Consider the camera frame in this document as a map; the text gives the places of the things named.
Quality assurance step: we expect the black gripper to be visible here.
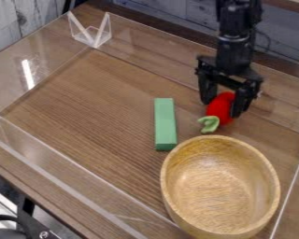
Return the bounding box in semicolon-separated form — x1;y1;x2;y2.
196;35;263;119

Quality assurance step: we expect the red plush strawberry toy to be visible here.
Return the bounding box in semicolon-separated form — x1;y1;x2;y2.
197;91;233;134

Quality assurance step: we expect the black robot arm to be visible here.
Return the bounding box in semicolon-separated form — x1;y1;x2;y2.
196;0;263;118

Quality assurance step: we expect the green rectangular block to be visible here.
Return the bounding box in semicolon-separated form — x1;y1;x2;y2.
155;98;177;151

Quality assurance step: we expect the wooden oval bowl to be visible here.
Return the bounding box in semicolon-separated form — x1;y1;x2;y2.
160;135;280;239

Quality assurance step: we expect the black equipment under table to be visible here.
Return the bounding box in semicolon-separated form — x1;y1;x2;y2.
0;215;61;239

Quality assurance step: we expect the clear acrylic corner bracket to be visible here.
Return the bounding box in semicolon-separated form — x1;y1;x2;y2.
66;12;112;49

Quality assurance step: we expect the clear acrylic tray wall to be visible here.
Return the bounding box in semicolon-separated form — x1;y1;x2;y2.
0;116;187;239

